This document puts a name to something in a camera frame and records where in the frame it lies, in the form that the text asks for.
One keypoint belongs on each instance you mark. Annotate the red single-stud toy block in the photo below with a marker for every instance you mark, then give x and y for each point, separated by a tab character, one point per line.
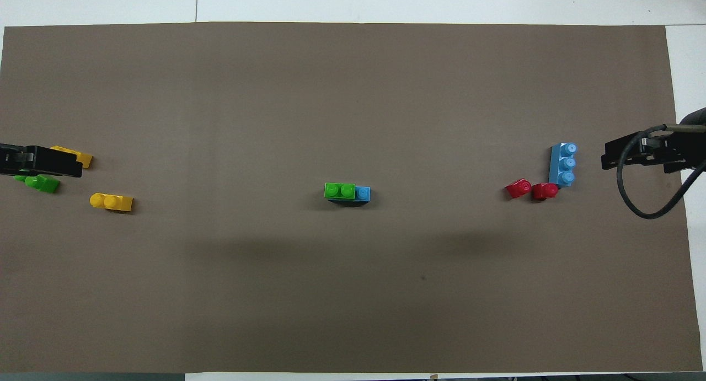
518	188
544	191

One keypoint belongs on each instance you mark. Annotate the blue three-stud toy block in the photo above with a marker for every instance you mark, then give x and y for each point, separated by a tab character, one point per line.
563	166
363	193

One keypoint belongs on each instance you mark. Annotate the yellow two-stud toy block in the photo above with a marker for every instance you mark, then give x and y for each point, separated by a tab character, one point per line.
113	203
84	160

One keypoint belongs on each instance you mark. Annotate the green two-stud toy block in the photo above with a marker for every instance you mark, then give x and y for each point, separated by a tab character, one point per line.
339	191
45	185

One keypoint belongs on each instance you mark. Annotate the brown paper table mat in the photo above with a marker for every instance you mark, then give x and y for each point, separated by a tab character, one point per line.
353	94

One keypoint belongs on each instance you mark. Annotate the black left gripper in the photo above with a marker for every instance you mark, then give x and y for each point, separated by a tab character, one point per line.
14	166

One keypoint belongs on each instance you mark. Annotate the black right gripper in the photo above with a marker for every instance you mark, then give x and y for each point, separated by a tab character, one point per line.
673	152

